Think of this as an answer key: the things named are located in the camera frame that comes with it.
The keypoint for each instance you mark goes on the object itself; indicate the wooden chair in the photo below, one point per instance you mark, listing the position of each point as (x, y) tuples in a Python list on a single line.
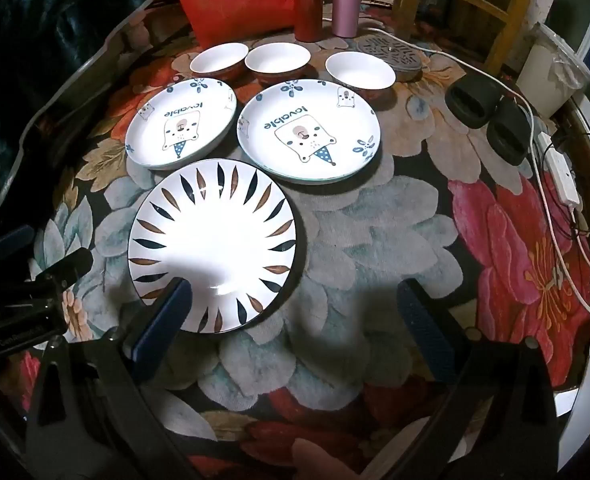
[(510, 15)]

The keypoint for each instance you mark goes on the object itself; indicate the white plastic bucket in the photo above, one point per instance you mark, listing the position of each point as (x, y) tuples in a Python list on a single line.
[(550, 70)]

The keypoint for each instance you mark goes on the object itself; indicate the round perforated metal lid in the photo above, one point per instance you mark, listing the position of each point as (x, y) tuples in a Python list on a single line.
[(395, 52)]

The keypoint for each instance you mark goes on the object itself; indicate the dark green velvet cloth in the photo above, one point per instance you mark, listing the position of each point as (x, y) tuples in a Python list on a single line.
[(50, 35)]

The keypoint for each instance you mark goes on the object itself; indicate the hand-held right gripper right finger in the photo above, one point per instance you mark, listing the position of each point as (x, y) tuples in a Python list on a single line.
[(425, 330)]

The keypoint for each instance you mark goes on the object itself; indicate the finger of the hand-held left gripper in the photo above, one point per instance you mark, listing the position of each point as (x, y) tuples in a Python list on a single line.
[(65, 266), (15, 239)]

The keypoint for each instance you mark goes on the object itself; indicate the person's right hand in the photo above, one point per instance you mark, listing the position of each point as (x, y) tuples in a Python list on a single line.
[(312, 462)]

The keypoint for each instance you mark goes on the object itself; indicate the white power strip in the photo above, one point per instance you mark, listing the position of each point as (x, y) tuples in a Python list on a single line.
[(562, 175)]

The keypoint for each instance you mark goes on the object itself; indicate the leaf pattern white plate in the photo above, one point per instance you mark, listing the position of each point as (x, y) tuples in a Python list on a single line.
[(210, 240)]

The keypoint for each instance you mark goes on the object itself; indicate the red bowl white inside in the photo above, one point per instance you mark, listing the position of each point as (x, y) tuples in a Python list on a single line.
[(277, 57), (360, 72), (218, 57)]

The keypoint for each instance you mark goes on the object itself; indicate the floral printed mat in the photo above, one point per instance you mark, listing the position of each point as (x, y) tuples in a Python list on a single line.
[(375, 230)]

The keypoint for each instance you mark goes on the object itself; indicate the black slipper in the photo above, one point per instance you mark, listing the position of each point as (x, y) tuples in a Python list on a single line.
[(470, 105), (510, 135)]

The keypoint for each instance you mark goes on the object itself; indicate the red metal bottle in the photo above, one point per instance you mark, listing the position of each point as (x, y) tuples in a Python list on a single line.
[(307, 5)]

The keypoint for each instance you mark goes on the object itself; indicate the red paper bag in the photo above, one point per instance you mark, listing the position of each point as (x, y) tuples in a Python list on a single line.
[(235, 0)]

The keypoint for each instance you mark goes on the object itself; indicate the bear print white plate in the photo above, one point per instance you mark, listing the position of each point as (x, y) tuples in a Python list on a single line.
[(180, 125), (305, 135)]

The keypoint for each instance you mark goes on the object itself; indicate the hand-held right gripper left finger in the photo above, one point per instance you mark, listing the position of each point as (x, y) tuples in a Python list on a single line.
[(162, 320)]

